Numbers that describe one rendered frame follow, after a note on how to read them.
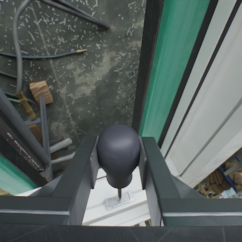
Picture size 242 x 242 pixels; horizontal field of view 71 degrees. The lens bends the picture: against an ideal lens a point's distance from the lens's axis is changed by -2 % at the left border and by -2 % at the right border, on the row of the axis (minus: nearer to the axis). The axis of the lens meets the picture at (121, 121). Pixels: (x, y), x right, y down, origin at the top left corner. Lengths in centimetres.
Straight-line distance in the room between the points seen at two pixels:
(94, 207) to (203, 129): 21
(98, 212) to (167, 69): 24
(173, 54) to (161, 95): 5
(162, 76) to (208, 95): 6
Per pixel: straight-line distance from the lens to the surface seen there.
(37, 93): 124
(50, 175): 92
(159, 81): 19
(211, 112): 22
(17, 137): 68
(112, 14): 110
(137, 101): 24
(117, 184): 18
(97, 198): 32
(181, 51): 18
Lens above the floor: 98
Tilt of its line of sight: 34 degrees down
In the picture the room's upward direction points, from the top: 157 degrees clockwise
